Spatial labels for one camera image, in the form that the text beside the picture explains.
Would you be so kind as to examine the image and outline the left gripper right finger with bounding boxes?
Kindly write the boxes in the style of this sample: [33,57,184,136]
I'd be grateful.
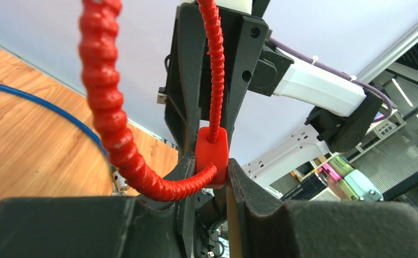
[227,159,418,257]

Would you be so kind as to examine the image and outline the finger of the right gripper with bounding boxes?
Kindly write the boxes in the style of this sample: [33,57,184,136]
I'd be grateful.
[165,3,209,156]
[219,7,269,145]

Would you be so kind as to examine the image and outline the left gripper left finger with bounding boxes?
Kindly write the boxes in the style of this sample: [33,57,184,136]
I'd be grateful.
[0,151,197,258]

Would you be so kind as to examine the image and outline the red cable lock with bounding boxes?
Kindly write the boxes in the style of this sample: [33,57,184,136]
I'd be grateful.
[78,1,229,202]

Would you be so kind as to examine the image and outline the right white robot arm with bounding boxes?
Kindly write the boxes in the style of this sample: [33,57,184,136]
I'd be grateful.
[163,1,384,187]

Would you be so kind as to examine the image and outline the colourful background boxes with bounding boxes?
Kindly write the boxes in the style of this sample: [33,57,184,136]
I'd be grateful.
[280,155,384,203]

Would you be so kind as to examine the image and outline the aluminium frame rails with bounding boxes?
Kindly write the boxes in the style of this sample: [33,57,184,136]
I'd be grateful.
[358,23,418,83]

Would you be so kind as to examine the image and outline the blue cable lock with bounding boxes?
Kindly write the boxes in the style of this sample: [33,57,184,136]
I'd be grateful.
[0,84,108,159]

